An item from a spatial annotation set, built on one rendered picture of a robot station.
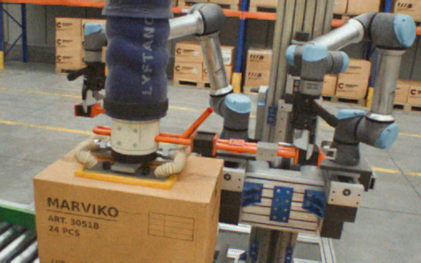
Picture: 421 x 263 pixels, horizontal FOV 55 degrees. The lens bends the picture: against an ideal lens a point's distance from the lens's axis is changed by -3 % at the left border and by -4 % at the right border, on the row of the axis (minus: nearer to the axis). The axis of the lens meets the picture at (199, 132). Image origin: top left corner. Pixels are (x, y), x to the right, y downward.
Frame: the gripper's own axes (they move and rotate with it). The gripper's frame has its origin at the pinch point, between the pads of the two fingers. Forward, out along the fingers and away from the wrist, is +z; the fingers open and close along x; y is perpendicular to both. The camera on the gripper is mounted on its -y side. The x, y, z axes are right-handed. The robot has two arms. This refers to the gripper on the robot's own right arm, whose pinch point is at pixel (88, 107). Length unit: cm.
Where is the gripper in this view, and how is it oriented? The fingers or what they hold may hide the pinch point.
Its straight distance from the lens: 182.2
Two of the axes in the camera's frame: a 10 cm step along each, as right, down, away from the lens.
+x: 1.7, -2.9, 9.4
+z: -0.7, 9.5, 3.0
